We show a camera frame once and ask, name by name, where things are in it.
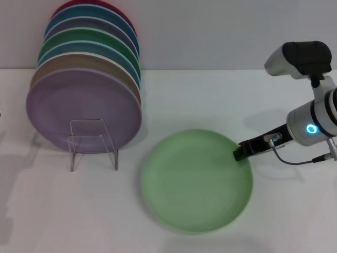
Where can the beige plate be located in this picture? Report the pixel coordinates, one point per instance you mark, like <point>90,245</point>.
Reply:
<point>79,59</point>

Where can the red plate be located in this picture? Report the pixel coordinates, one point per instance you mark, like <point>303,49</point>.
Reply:
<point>87,2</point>

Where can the light blue plate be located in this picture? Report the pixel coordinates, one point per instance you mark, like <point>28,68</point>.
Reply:
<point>79,46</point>

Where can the grey plate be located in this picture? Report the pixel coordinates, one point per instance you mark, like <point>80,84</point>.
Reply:
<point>84,22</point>

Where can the dark green plate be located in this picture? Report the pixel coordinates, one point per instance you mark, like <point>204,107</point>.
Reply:
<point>79,34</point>

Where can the purple plate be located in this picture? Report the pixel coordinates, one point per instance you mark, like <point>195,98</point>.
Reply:
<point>79,100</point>

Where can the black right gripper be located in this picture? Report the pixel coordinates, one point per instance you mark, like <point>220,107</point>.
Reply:
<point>263,146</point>

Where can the deep blue plate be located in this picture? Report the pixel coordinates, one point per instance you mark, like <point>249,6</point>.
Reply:
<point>84,11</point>

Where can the light green plate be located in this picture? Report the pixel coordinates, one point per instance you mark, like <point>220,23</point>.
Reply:
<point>194,182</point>

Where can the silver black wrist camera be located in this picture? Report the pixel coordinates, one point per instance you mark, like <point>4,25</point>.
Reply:
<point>302,58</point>

